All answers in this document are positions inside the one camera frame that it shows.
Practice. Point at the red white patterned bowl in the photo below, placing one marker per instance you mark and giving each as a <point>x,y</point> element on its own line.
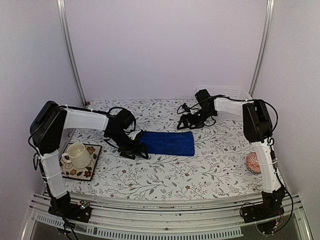
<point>252,163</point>

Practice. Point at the front aluminium rail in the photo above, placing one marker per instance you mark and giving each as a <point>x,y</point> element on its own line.
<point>206,219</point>

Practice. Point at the left aluminium frame post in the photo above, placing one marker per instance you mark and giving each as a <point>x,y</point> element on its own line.
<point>62,13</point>

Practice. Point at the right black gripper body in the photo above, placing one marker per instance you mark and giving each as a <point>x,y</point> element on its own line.
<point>199,120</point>

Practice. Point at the floral patterned tablecloth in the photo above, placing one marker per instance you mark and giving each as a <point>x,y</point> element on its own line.
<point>217,170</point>

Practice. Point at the right aluminium frame post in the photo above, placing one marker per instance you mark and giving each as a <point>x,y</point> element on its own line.
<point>268,18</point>

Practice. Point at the cream ribbed mug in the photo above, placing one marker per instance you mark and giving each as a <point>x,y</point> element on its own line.
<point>77,155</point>

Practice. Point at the dark blue towel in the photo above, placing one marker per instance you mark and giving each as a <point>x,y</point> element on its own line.
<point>169,143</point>

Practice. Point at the floral square coaster tile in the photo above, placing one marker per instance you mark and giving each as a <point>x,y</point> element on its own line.
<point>86,174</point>

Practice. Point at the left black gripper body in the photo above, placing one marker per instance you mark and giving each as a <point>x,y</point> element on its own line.
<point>121,139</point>

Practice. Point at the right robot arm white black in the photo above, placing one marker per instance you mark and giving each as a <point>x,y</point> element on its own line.
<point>257,129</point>

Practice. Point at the aluminium frame post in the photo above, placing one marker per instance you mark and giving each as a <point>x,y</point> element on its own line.
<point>268,18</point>
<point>62,13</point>

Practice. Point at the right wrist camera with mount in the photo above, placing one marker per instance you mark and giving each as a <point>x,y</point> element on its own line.
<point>185,108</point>

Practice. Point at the white plastic perforated basket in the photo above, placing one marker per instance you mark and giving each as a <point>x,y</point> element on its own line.
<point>230,91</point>

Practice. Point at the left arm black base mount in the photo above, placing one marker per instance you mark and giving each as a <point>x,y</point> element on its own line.
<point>63,207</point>

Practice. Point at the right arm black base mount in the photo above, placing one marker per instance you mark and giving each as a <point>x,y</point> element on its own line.
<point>270,207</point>

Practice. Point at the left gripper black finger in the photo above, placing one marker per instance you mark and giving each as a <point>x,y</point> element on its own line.
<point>129,154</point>
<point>143,152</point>

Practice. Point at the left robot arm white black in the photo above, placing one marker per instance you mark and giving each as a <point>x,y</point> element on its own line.
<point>47,129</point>

